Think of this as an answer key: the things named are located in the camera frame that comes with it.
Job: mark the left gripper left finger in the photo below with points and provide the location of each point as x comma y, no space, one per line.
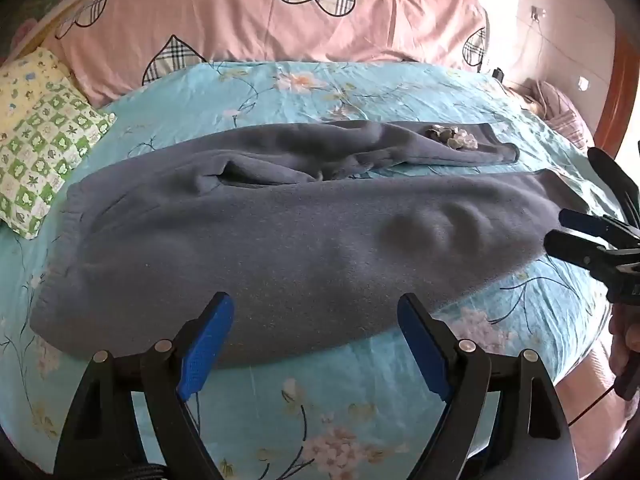
101,437

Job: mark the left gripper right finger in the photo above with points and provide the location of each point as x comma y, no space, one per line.
502,417

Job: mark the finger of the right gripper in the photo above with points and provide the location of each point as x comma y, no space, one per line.
584,223
575,250

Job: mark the grey fleece pants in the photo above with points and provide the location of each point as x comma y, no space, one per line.
313,230

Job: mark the person's right hand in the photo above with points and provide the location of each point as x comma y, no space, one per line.
625,338

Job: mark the striped pink bundle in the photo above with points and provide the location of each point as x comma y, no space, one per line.
554,108

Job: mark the turquoise floral bed sheet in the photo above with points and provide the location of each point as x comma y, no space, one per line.
359,410

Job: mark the green checkered pillow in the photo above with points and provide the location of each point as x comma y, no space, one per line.
47,128

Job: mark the pink quilt with plaid hearts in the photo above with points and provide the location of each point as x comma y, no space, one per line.
115,46

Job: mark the wooden door frame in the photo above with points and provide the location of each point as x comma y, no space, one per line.
622,92

